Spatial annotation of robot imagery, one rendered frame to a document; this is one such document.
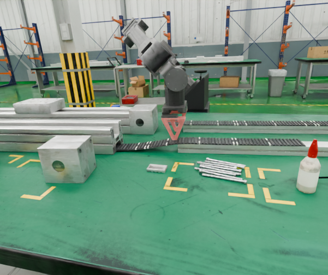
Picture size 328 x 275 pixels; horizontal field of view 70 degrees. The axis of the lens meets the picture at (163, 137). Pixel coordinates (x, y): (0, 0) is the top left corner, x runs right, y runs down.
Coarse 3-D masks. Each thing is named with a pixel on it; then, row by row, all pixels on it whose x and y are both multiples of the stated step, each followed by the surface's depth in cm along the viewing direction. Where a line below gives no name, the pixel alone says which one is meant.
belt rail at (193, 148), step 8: (184, 144) 71; (192, 144) 71; (320, 144) 66; (184, 152) 72; (192, 152) 72; (200, 152) 71; (208, 152) 71; (216, 152) 70; (224, 152) 70; (232, 152) 70; (240, 152) 69; (248, 152) 69; (256, 152) 68; (264, 152) 68; (272, 152) 68; (280, 152) 67; (288, 152) 67; (296, 152) 66; (304, 152) 66; (320, 152) 65
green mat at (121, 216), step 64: (0, 192) 56; (64, 192) 54; (128, 192) 53; (192, 192) 52; (256, 192) 51; (320, 192) 50; (64, 256) 37; (128, 256) 37; (192, 256) 36; (256, 256) 36; (320, 256) 35
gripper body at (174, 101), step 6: (168, 90) 66; (168, 96) 66; (174, 96) 66; (180, 96) 66; (168, 102) 67; (174, 102) 66; (180, 102) 67; (186, 102) 71; (162, 108) 65; (168, 108) 65; (174, 108) 64; (180, 108) 64
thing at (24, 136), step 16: (0, 128) 77; (16, 128) 76; (32, 128) 75; (48, 128) 74; (64, 128) 73; (80, 128) 72; (96, 128) 71; (112, 128) 72; (0, 144) 79; (16, 144) 78; (32, 144) 76; (96, 144) 74; (112, 144) 73
